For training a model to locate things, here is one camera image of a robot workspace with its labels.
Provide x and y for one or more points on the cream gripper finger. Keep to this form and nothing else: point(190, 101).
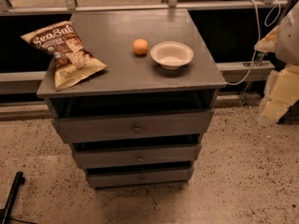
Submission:
point(280, 93)
point(268, 43)

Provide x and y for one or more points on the grey top drawer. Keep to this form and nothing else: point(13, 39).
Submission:
point(106, 128)

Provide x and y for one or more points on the grey drawer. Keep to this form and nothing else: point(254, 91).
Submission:
point(140, 178)
point(116, 157)
point(106, 128)

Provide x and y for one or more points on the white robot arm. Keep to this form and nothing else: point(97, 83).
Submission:
point(282, 88)

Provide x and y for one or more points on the grey middle drawer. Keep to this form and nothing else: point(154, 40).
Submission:
point(116, 157)

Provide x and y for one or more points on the grey wooden drawer cabinet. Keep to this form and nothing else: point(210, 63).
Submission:
point(134, 85)

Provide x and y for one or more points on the grey bottom drawer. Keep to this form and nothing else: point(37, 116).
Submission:
point(140, 178)

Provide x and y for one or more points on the metal tripod stand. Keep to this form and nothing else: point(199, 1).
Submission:
point(258, 59)

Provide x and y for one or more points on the white paper bowl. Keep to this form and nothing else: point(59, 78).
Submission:
point(171, 55)

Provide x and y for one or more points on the orange fruit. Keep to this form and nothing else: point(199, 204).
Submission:
point(140, 46)

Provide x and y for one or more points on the sea salt chips bag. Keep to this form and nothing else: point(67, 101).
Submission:
point(73, 62)

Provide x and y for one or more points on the black pole on floor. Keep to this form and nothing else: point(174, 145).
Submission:
point(6, 211)

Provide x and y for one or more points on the metal railing frame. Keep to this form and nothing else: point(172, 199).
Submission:
point(140, 0)

